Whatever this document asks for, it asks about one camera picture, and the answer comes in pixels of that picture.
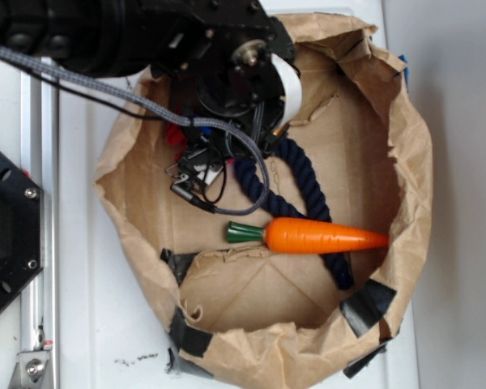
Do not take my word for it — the grey braided cable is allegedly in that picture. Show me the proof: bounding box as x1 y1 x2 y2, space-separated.
0 45 271 216

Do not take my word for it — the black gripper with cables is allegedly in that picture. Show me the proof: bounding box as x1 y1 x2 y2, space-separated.
151 1 301 203

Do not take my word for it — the dark blue rope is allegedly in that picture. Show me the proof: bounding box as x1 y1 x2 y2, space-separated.
234 138 352 291

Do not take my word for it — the aluminium rail with bracket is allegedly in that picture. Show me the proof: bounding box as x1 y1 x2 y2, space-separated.
10 71 60 388

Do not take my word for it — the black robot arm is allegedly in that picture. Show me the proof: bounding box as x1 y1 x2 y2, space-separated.
0 1 302 206

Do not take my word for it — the blue tape strip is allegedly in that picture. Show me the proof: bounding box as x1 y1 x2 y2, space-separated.
399 54 410 86

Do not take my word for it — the orange toy carrot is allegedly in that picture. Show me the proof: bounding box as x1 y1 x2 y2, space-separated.
226 217 390 254

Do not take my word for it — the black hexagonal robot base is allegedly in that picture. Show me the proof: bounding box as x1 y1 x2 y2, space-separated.
0 152 43 314

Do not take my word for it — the brown paper bag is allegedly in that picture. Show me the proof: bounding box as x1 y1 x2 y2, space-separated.
94 13 433 388

